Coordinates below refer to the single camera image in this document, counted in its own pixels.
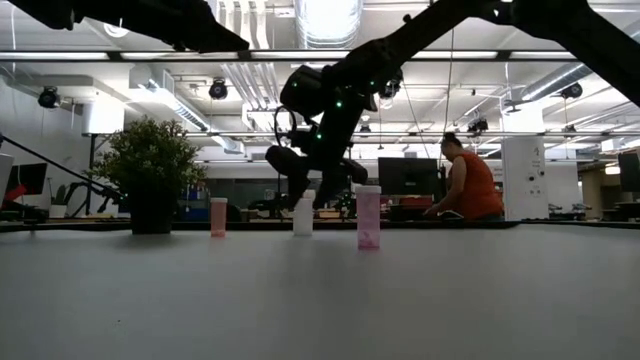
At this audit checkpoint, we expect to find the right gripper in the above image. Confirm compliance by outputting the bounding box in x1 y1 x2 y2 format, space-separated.
264 144 369 210

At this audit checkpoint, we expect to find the white opaque pill bottle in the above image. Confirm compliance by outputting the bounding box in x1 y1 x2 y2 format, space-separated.
293 188 317 237

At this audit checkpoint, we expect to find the tall pink pill bottle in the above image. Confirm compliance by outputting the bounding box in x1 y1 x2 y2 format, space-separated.
355 185 382 251

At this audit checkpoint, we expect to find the small orange pill bottle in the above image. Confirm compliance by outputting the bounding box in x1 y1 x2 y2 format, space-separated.
209 197 229 239

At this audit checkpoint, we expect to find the black monitor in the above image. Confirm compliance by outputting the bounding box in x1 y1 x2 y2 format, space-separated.
378 157 441 197
617 152 640 194
10 162 49 196

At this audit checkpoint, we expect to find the person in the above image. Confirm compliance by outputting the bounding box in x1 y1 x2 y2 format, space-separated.
424 132 505 222

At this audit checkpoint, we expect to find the green potted plant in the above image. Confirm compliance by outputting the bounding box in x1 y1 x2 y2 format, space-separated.
92 115 209 235

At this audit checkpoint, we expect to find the white pillar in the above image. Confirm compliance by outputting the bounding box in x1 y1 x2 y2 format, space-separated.
501 107 547 222

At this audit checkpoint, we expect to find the overhead light bar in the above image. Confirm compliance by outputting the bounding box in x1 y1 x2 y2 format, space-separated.
0 48 581 63

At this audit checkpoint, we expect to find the white panel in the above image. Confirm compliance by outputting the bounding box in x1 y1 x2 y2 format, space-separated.
0 152 16 214

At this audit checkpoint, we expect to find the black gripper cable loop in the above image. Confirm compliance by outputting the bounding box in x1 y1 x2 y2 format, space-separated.
273 105 299 147

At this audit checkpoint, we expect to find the silver ventilation duct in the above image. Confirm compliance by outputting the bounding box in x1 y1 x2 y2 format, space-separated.
293 0 365 51

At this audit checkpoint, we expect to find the white rectangular air duct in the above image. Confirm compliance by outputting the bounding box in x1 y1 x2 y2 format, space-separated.
128 64 246 155

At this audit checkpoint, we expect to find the black aluminium rig frame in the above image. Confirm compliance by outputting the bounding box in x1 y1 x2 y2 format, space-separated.
0 219 640 234

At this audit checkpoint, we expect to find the grey round air duct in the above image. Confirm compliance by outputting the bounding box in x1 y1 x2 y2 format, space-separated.
504 34 640 109

